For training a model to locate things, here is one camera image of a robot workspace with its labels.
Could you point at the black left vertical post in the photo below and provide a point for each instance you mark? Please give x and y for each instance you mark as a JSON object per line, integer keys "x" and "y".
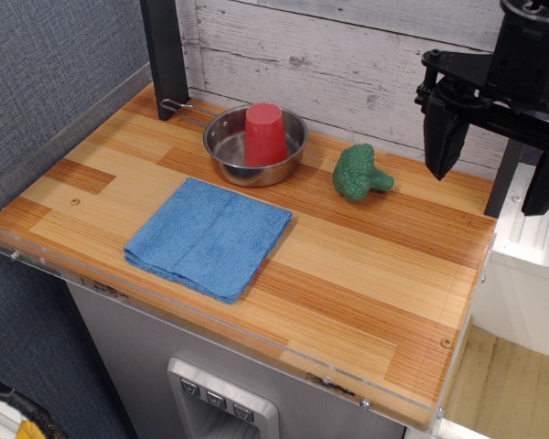
{"x": 164, "y": 46}

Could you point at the grey toy fridge cabinet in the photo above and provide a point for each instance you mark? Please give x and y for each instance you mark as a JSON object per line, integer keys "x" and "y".
{"x": 136, "y": 343}

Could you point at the black and yellow object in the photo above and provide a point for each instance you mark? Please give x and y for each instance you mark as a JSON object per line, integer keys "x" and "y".
{"x": 21, "y": 417}

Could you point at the black vertical post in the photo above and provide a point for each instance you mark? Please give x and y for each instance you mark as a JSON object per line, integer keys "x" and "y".
{"x": 164, "y": 46}
{"x": 502, "y": 182}

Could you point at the silver dispenser button panel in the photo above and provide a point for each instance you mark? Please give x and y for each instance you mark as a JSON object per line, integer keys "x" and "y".
{"x": 211, "y": 407}

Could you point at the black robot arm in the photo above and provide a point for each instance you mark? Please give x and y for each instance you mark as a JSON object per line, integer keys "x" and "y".
{"x": 524, "y": 28}

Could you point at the black right vertical post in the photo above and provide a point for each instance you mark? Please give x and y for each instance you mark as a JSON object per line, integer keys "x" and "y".
{"x": 502, "y": 182}

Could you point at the green toy broccoli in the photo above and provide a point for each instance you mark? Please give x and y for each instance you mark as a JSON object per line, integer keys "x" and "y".
{"x": 356, "y": 174}

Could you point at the red plastic cup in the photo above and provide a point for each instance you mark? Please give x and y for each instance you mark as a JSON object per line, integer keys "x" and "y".
{"x": 265, "y": 142}

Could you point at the blue cloth napkin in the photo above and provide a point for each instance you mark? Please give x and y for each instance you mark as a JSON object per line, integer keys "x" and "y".
{"x": 209, "y": 239}

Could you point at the white toy sink counter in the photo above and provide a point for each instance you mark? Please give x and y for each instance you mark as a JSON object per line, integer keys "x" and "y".
{"x": 511, "y": 300}

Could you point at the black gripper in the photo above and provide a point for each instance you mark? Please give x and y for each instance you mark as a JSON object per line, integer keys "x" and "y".
{"x": 505, "y": 94}

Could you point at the silver metal pot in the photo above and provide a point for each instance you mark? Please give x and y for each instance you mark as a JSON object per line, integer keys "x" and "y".
{"x": 224, "y": 138}

